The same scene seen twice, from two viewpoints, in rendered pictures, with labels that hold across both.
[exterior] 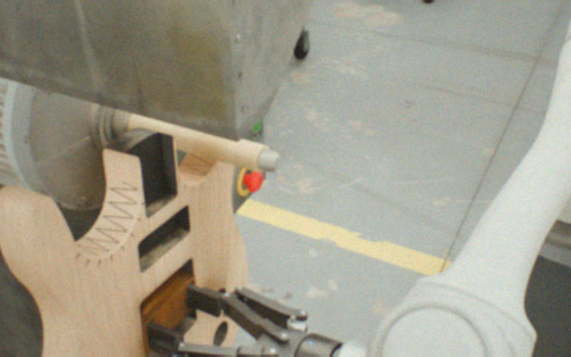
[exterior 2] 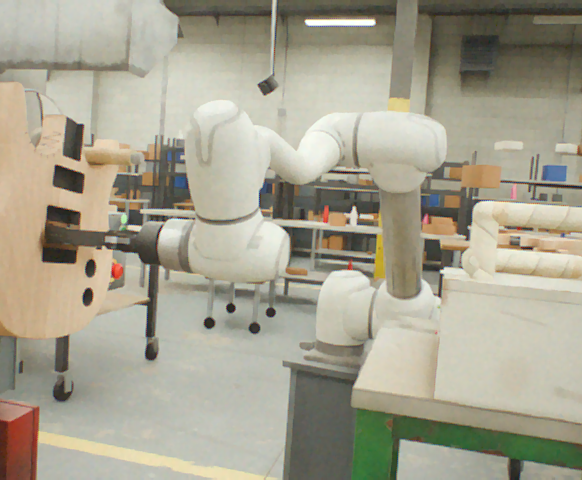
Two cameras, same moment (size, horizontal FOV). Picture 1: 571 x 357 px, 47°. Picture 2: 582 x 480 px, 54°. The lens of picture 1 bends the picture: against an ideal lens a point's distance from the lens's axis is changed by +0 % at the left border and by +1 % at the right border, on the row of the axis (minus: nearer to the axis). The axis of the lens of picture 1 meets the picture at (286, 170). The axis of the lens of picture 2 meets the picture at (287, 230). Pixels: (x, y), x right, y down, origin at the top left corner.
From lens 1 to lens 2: 0.74 m
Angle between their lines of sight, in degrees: 35
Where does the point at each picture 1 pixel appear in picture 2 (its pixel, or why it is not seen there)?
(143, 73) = (84, 44)
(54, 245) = (18, 112)
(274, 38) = (149, 43)
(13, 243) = not seen: outside the picture
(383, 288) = not seen: outside the picture
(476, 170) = not seen: hidden behind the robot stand
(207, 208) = (94, 190)
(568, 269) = (339, 373)
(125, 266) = (46, 169)
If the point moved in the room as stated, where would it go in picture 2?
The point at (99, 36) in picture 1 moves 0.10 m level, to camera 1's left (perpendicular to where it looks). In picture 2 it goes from (65, 29) to (2, 20)
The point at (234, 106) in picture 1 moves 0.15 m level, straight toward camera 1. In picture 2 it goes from (129, 50) to (136, 28)
